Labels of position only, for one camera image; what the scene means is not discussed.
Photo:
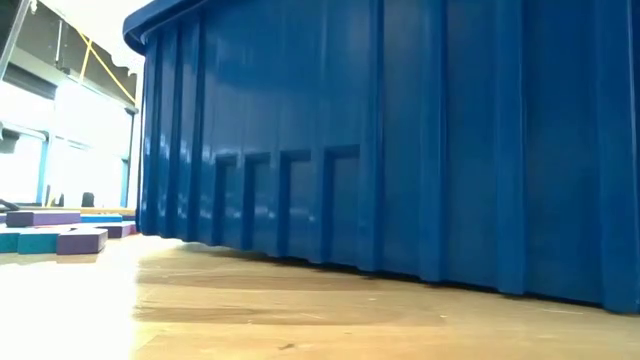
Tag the teal foam blocks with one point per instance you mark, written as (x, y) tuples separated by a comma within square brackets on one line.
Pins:
[(82, 241)]

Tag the small black object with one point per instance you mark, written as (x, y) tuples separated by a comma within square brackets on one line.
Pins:
[(88, 199)]

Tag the large blue plastic bin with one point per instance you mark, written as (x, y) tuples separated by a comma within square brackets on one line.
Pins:
[(400, 150)]

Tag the yellow diagonal brace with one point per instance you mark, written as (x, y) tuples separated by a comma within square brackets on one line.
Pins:
[(100, 60)]

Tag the blue building column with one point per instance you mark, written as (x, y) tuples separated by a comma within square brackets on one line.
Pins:
[(124, 182), (42, 170)]

